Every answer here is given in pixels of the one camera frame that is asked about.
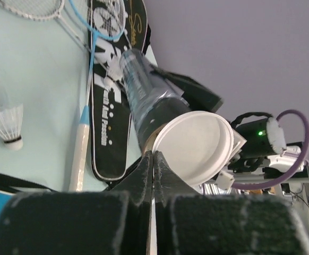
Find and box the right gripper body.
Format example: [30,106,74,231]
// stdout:
[228,112,287,173]

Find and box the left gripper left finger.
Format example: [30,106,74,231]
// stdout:
[113,150,153,254]

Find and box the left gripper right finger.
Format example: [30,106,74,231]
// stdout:
[153,151,202,254]

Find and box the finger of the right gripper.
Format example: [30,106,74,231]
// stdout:
[151,65,224,113]

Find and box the black shuttlecock tube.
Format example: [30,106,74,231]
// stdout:
[119,48,191,152]

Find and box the white tube lid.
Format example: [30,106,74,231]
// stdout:
[152,111,234,186]

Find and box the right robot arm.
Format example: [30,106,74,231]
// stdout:
[150,67,309,176]

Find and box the black racket cover front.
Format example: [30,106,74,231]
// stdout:
[89,39,131,182]

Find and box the black racket cover gold script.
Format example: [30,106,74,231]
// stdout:
[93,0,151,73]

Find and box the light blue racket right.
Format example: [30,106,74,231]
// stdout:
[68,1,125,192]

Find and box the shuttlecock at table centre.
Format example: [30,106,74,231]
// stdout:
[0,90,24,151]

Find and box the light green table mat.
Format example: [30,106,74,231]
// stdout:
[0,4,89,191]

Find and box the white racket centre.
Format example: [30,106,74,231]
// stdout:
[0,0,91,52]

